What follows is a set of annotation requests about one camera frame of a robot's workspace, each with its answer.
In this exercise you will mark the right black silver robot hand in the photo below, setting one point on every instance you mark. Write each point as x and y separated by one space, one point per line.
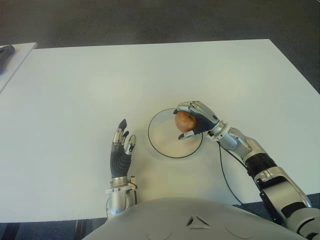
206 117

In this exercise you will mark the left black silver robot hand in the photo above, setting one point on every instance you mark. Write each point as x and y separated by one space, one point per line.
120 163

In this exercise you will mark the red yellow apple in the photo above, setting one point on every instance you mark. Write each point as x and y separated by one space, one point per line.
184 121

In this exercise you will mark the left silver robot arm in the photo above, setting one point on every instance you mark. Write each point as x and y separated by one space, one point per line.
118 200

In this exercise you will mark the right silver black robot arm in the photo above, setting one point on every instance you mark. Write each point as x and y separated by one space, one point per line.
270 172

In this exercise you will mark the white plate with black rim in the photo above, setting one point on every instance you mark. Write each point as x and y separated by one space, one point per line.
170 143

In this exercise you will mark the grey robot torso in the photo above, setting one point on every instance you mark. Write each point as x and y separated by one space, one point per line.
195 222

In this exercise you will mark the dark grey object on side table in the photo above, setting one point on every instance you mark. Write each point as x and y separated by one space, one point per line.
5 56

